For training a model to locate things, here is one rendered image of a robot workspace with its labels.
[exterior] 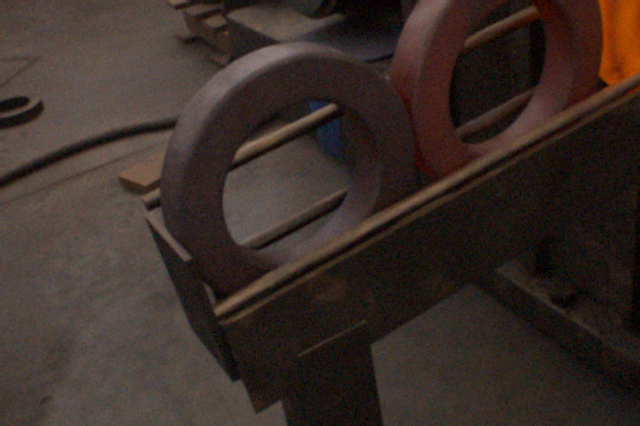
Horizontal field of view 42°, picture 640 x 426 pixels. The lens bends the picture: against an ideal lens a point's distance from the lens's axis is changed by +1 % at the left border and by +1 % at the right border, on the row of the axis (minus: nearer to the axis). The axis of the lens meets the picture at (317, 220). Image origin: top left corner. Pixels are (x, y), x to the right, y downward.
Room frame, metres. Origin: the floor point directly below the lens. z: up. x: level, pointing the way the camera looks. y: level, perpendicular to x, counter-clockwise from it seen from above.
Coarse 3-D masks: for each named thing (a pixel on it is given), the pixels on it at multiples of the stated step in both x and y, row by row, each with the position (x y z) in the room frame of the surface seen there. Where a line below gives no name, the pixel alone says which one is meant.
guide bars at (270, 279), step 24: (600, 96) 0.58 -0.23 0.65; (552, 120) 0.56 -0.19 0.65; (576, 120) 0.57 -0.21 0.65; (504, 144) 0.55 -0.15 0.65; (528, 144) 0.55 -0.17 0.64; (480, 168) 0.53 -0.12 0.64; (432, 192) 0.51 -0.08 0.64; (384, 216) 0.49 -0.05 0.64; (336, 240) 0.48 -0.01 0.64; (360, 240) 0.48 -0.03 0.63; (288, 264) 0.46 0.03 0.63; (312, 264) 0.47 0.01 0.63; (240, 288) 0.45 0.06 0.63; (264, 288) 0.45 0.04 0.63; (216, 312) 0.44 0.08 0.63
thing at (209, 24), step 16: (176, 0) 2.92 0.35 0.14; (192, 0) 2.90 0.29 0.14; (208, 0) 2.80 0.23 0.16; (224, 0) 2.62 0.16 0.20; (240, 0) 2.57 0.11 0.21; (256, 0) 2.38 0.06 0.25; (272, 0) 2.35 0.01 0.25; (192, 16) 2.72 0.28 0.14; (208, 16) 2.73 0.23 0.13; (224, 16) 2.61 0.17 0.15; (192, 32) 2.92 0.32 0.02; (208, 32) 2.76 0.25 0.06; (224, 32) 2.61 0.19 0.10; (224, 48) 2.64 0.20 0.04; (224, 64) 2.55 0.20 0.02
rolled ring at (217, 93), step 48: (288, 48) 0.51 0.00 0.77; (240, 96) 0.48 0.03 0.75; (288, 96) 0.49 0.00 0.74; (336, 96) 0.50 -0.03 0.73; (384, 96) 0.52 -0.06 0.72; (192, 144) 0.46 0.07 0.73; (240, 144) 0.47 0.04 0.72; (384, 144) 0.52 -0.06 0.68; (192, 192) 0.46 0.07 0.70; (384, 192) 0.52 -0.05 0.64; (192, 240) 0.45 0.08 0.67
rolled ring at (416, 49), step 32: (448, 0) 0.55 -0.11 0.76; (480, 0) 0.56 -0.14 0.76; (544, 0) 0.59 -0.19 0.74; (576, 0) 0.60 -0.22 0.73; (416, 32) 0.55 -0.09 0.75; (448, 32) 0.54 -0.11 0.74; (576, 32) 0.60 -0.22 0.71; (416, 64) 0.54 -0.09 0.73; (448, 64) 0.54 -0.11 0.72; (544, 64) 0.62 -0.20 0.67; (576, 64) 0.60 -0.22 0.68; (416, 96) 0.53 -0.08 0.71; (544, 96) 0.61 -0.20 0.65; (576, 96) 0.60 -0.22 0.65; (416, 128) 0.53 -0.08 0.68; (448, 128) 0.54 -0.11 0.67; (512, 128) 0.60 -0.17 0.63; (416, 160) 0.55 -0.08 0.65; (448, 160) 0.54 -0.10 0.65
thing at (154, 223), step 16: (160, 224) 0.48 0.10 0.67; (160, 240) 0.48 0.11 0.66; (176, 240) 0.46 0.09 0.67; (176, 256) 0.45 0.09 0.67; (176, 272) 0.47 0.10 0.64; (192, 272) 0.43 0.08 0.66; (176, 288) 0.49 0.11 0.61; (192, 288) 0.44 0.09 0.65; (192, 304) 0.46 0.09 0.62; (208, 304) 0.43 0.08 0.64; (192, 320) 0.48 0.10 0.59; (208, 320) 0.43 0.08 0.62; (208, 336) 0.45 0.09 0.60; (224, 352) 0.43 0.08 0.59; (224, 368) 0.44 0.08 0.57
